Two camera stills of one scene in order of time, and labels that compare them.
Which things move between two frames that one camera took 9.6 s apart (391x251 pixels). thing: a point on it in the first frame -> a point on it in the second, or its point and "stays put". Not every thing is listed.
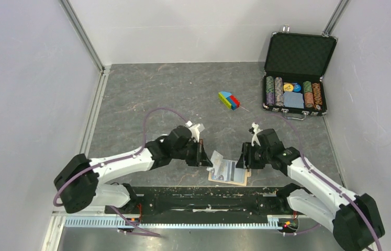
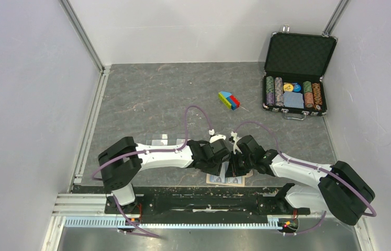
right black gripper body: (259, 157) -> (240, 164)
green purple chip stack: (269, 90) stays put
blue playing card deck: (293, 100) stays put
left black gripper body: (192, 152) -> (214, 166)
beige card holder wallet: (225, 171) stays put
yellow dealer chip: (288, 87) stays put
